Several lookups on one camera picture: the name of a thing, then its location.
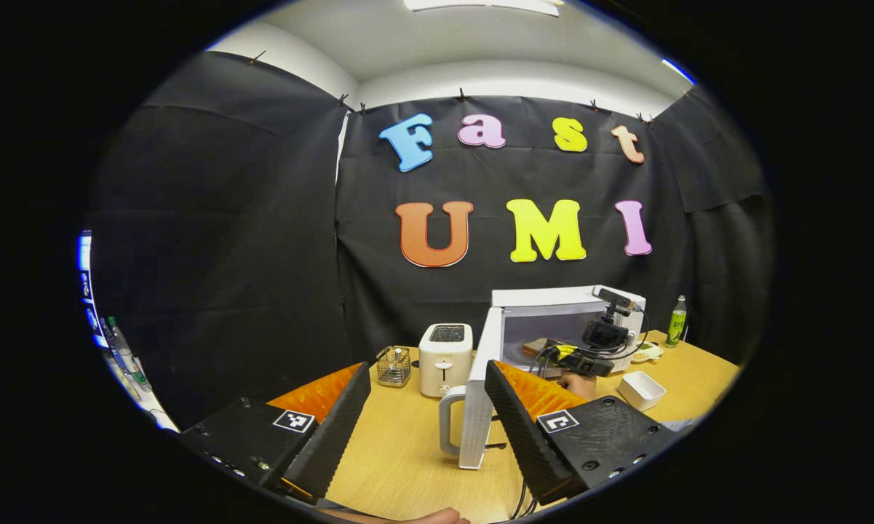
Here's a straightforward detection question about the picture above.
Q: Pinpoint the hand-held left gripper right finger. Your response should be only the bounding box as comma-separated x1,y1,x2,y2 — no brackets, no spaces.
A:
484,360,682,507

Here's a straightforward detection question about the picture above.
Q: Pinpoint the green drink bottle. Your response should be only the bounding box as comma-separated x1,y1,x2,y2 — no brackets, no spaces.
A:
665,295,689,349

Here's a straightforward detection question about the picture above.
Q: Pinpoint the white microwave oven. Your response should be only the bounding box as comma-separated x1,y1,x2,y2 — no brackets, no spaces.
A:
438,285,647,471

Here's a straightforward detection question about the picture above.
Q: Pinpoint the black backdrop cloth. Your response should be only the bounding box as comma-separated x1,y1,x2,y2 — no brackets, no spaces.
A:
84,49,772,430

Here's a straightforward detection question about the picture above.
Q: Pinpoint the clear plastic bottle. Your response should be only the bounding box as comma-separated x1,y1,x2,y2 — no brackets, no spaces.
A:
119,348,152,394
105,315,130,366

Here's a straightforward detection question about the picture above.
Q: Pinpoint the white rectangular dish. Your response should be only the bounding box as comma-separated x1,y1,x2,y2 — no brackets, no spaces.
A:
616,370,667,413

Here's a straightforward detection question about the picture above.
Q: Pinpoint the ceiling light panel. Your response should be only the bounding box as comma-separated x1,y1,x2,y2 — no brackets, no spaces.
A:
661,57,697,85
403,0,562,17

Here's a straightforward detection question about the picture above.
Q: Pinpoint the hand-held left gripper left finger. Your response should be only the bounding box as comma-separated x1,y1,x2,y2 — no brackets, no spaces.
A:
178,361,373,504

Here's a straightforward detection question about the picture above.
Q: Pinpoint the bright display screen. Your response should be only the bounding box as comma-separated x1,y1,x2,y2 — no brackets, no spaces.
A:
76,230,97,344

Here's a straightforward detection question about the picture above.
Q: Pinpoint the small wire basket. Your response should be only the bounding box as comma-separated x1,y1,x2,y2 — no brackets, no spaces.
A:
376,345,413,389

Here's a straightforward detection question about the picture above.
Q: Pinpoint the white toaster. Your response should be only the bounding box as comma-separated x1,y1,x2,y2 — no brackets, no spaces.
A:
418,323,474,399

